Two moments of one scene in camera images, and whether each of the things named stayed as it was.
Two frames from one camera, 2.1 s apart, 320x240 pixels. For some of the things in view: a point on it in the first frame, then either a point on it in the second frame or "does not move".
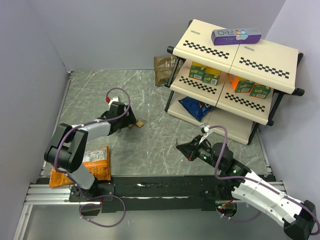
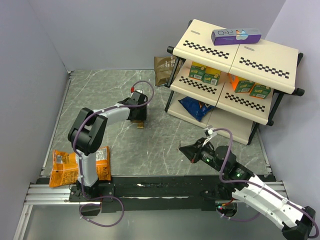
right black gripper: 189,149 does not move
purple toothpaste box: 223,36 does not move
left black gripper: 129,119 → 142,117
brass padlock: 140,123 does not move
